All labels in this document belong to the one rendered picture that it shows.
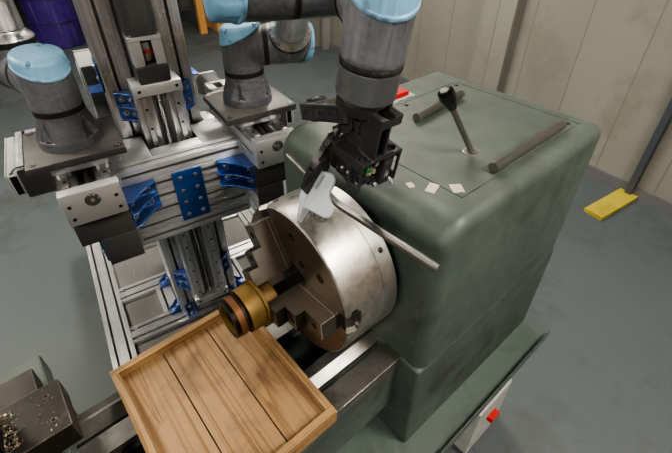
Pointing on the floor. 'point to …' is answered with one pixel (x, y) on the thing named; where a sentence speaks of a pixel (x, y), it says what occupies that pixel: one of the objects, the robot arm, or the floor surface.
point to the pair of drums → (46, 2)
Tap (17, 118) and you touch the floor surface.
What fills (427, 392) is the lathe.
